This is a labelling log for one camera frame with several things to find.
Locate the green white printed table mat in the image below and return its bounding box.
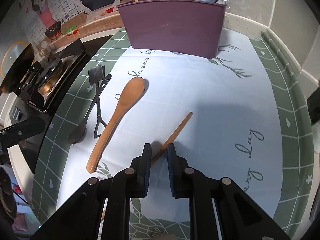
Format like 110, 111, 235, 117
32, 29, 314, 238

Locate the brown wooden spoon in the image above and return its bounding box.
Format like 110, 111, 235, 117
86, 77, 145, 174

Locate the purple plastic utensil caddy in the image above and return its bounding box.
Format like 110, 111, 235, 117
118, 0, 226, 59

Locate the black gas stove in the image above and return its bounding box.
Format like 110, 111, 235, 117
1, 39, 98, 172

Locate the black smiley-handle spoon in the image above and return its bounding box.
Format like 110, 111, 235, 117
68, 74, 112, 145

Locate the black shovel-shaped spoon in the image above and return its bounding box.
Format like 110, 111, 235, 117
88, 64, 106, 139

